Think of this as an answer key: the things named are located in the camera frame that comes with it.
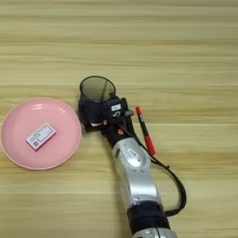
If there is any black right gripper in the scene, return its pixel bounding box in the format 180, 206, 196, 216
77, 91, 136, 147

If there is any black mesh pen cup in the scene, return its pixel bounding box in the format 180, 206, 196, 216
77, 75, 117, 129

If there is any small white pink eraser box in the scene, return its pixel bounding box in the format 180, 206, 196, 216
25, 123, 58, 152

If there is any black box with white label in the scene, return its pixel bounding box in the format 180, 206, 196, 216
105, 98, 129, 125

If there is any pink round plate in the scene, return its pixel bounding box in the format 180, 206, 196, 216
0, 97, 83, 171

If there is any red black marker pen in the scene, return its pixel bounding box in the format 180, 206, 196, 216
135, 106, 157, 156

